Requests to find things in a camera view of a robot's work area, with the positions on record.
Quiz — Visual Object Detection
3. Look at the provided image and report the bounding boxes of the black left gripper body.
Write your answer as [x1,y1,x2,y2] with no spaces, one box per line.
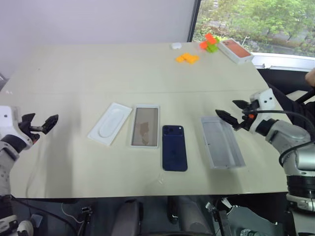
[18,119,44,145]

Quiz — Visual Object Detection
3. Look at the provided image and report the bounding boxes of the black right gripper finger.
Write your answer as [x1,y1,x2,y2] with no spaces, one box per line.
[215,109,239,131]
[232,99,250,110]

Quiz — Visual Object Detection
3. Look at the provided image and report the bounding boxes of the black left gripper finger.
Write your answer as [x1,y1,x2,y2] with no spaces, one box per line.
[40,114,60,135]
[21,113,37,125]

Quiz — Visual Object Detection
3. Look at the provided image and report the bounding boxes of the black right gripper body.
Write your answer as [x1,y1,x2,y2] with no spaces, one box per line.
[236,102,258,133]

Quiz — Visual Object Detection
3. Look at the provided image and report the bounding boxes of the white moulded insert tray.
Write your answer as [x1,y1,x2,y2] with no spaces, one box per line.
[88,102,131,148]

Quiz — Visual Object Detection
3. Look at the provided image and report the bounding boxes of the dark blue smartphone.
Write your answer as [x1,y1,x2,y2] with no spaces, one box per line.
[161,124,188,172]

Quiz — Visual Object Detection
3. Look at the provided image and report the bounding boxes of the white box lid with print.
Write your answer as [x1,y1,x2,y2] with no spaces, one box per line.
[129,104,161,150]

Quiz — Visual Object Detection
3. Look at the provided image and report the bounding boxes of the white empty phone box base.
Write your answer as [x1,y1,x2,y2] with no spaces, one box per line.
[200,116,247,170]

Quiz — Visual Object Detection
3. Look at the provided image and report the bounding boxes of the white box with orange phone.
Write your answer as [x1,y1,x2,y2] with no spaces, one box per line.
[218,38,254,65]

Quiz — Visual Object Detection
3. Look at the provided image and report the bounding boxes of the person in dark clothing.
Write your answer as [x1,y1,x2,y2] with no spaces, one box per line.
[267,82,315,128]

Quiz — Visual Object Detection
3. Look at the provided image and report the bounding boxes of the white window sill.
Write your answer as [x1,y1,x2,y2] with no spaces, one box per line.
[251,52,315,72]

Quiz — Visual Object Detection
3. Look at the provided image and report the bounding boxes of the orange and green block toy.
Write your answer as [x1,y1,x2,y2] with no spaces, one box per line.
[199,33,220,54]

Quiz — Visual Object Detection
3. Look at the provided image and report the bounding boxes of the orange building blocks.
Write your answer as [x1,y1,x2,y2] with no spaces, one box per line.
[175,53,200,65]

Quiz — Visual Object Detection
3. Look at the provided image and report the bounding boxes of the white shoe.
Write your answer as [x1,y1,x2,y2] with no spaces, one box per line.
[16,220,34,236]

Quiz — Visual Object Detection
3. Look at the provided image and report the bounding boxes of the dark rounded wide shape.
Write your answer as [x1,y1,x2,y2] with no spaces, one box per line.
[167,196,209,236]

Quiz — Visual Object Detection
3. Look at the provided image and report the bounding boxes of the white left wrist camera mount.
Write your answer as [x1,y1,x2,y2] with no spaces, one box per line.
[0,105,34,148]

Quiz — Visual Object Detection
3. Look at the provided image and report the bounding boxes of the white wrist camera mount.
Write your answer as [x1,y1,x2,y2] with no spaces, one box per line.
[249,88,276,135]
[0,105,34,148]

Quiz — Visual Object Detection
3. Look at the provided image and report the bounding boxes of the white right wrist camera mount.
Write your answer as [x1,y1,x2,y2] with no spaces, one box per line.
[249,88,276,135]

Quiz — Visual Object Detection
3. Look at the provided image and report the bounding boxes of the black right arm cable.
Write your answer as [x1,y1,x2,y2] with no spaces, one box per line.
[242,109,315,170]

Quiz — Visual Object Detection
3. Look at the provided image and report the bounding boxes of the thin white cable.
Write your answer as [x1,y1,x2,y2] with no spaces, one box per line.
[61,202,83,225]

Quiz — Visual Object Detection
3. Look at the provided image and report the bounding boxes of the grey metal bracket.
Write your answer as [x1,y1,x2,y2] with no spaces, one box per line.
[205,198,280,236]

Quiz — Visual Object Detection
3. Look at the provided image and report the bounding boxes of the black window frame post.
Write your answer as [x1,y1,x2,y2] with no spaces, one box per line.
[186,0,202,43]

